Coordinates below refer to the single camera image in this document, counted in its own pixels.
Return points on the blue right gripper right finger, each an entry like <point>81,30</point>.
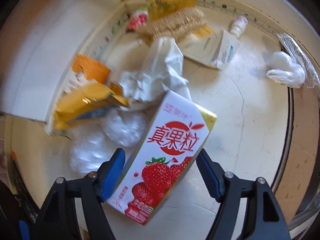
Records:
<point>212,175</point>

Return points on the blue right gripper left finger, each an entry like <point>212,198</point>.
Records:
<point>109,173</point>

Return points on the clear plastic wrap ball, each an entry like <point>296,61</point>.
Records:
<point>95,141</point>

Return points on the strawberry milk carton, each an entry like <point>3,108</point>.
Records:
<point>165,153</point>

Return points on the orange yellow snack bag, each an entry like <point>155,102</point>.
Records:
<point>84,95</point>

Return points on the white paper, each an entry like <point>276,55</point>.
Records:
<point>161,71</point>

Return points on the white atomy box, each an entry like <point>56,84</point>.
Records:
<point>214,51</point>

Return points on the white plastic bag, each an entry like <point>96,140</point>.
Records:
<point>285,70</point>

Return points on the clear plastic packaging tray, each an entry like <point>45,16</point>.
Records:
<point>294,50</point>

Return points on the loofah sponge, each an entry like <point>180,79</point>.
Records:
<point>177,25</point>

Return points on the brown cardboard sheet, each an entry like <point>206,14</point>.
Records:
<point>299,152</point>

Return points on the small orange cap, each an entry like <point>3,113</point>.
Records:
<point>13,155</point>

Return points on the small white yogurt bottle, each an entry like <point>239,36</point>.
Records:
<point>239,26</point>

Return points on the pink candy wrapper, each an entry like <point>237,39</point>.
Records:
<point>137,19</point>

